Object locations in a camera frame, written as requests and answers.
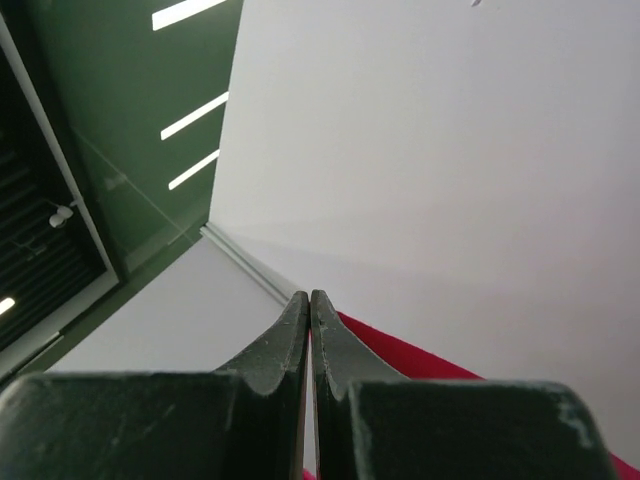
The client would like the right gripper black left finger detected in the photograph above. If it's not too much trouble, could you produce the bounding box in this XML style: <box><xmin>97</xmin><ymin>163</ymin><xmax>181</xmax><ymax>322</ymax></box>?
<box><xmin>1</xmin><ymin>292</ymin><xmax>309</xmax><ymax>479</ymax></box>

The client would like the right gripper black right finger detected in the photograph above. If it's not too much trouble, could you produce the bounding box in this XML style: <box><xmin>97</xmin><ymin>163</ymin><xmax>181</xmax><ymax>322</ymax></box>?
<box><xmin>309</xmin><ymin>288</ymin><xmax>617</xmax><ymax>480</ymax></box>

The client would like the red polo t shirt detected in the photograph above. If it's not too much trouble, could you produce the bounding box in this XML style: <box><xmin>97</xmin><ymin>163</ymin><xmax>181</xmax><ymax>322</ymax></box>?
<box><xmin>299</xmin><ymin>310</ymin><xmax>640</xmax><ymax>480</ymax></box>

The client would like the left aluminium corner post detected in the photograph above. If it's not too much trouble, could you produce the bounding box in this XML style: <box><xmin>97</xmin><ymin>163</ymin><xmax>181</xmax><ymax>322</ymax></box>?
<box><xmin>200</xmin><ymin>221</ymin><xmax>296</xmax><ymax>306</ymax></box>

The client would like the white ceiling camera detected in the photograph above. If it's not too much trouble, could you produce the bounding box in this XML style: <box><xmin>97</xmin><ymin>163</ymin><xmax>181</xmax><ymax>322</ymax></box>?
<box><xmin>49</xmin><ymin>205</ymin><xmax>74</xmax><ymax>229</ymax></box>

